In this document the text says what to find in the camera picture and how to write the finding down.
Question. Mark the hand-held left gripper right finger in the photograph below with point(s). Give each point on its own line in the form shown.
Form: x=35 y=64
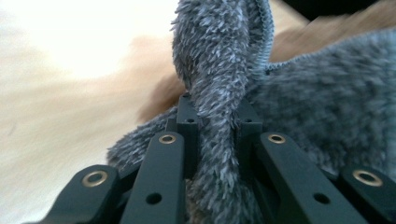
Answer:
x=249 y=130

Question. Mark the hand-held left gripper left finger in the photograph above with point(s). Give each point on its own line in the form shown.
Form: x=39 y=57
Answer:
x=187 y=137

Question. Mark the grey fuzzy cloth garment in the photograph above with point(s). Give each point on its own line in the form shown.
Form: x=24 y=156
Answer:
x=311 y=109

